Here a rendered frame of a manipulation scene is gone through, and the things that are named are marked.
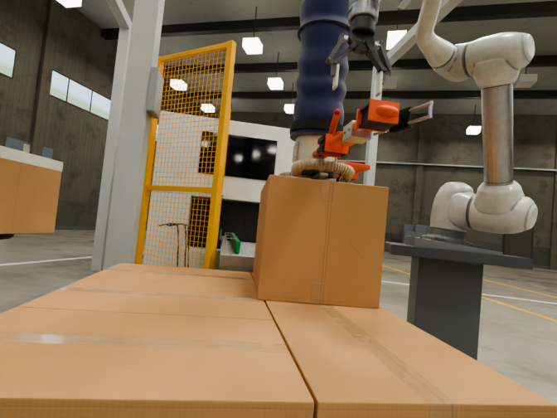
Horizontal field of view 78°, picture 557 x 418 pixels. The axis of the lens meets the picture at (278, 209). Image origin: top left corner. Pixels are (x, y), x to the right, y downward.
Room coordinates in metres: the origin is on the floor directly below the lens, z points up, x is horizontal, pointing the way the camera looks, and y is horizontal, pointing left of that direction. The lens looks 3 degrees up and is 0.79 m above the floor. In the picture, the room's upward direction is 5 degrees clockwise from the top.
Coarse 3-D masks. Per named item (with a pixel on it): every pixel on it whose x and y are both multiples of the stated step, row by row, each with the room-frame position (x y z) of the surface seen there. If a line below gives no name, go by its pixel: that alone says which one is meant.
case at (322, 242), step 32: (288, 192) 1.10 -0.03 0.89; (320, 192) 1.10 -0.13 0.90; (352, 192) 1.11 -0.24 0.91; (384, 192) 1.12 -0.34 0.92; (288, 224) 1.10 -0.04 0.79; (320, 224) 1.11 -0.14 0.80; (352, 224) 1.12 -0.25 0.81; (384, 224) 1.13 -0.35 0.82; (256, 256) 1.44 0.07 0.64; (288, 256) 1.10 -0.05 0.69; (320, 256) 1.11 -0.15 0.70; (352, 256) 1.12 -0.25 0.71; (256, 288) 1.19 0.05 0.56; (288, 288) 1.10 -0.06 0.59; (320, 288) 1.11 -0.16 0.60; (352, 288) 1.12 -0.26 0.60
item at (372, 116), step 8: (368, 104) 0.80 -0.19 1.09; (376, 104) 0.78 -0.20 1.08; (384, 104) 0.78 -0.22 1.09; (392, 104) 0.79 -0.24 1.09; (360, 112) 0.85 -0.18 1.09; (368, 112) 0.82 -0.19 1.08; (360, 120) 0.85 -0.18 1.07; (368, 120) 0.80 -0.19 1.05; (376, 120) 0.78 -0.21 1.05; (384, 120) 0.78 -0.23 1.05; (392, 120) 0.79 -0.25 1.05; (360, 128) 0.85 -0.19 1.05; (368, 128) 0.85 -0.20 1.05; (376, 128) 0.84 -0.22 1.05; (384, 128) 0.83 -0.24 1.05
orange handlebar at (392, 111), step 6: (378, 108) 0.78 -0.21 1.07; (384, 108) 0.77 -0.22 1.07; (390, 108) 0.77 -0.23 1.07; (396, 108) 0.78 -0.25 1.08; (384, 114) 0.78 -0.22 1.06; (390, 114) 0.78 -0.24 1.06; (396, 114) 0.78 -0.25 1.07; (354, 126) 0.91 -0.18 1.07; (342, 132) 0.99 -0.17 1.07; (336, 138) 1.05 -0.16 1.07; (330, 144) 1.12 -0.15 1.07; (342, 144) 1.07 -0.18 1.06; (348, 144) 1.07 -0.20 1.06; (324, 156) 1.32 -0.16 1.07; (342, 162) 1.47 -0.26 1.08; (348, 162) 1.48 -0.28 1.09; (360, 168) 1.49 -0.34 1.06; (366, 168) 1.49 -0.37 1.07; (354, 174) 1.67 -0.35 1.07
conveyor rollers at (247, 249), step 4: (228, 244) 3.38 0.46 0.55; (240, 244) 3.57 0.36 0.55; (244, 244) 3.58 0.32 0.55; (248, 244) 3.67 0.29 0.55; (252, 244) 3.77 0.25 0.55; (232, 248) 2.93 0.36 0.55; (240, 248) 3.03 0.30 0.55; (244, 248) 3.04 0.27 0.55; (248, 248) 3.13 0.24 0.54; (252, 248) 3.14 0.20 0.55; (232, 252) 2.57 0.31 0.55; (240, 252) 2.60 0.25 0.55; (244, 252) 2.68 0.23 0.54; (248, 252) 2.68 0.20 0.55; (252, 252) 2.70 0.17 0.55
